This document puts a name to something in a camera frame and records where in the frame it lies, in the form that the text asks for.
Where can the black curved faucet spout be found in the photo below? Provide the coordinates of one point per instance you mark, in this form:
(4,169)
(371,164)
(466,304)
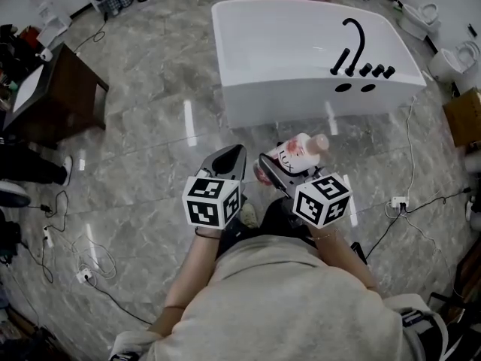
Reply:
(361,40)

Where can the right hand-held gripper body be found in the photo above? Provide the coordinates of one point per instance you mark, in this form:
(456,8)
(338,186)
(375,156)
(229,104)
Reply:
(319,201)

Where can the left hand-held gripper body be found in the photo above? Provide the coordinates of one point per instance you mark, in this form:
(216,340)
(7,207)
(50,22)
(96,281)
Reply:
(210,201)

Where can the person's black trousers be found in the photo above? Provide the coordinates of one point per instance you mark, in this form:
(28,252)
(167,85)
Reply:
(278,220)

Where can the person's left forearm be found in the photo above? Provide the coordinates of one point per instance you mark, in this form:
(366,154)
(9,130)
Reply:
(188,276)

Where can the person's right forearm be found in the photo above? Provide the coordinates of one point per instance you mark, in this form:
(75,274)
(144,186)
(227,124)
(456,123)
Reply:
(338,254)

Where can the white bathtub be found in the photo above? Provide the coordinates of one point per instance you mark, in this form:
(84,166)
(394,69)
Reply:
(285,51)

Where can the person's grey sweatshirt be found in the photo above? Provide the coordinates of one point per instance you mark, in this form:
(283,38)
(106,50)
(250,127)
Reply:
(285,307)

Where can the white power strip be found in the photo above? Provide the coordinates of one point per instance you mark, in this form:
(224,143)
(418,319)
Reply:
(48,236)
(84,276)
(399,202)

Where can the white water dispenser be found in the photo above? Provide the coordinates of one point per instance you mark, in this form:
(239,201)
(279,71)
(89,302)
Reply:
(50,13)

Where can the cardboard box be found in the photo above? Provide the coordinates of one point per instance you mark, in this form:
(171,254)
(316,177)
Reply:
(466,117)

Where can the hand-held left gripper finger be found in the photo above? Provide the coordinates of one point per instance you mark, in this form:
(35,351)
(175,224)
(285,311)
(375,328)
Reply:
(225,152)
(242,167)

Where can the white toilet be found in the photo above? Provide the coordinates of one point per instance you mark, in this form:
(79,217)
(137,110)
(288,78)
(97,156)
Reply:
(421,19)
(456,60)

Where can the black wristband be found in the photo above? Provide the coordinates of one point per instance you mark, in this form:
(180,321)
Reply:
(206,234)

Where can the white and pink bottle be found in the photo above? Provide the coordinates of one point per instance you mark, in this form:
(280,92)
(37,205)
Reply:
(297,154)

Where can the person's light shoe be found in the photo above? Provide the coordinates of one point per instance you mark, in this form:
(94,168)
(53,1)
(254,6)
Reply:
(248,216)

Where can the black faucet knob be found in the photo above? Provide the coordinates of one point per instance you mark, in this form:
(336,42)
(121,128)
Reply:
(389,72)
(378,71)
(365,69)

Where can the dark wooden cabinet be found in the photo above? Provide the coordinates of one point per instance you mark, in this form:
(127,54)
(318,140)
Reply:
(71,96)

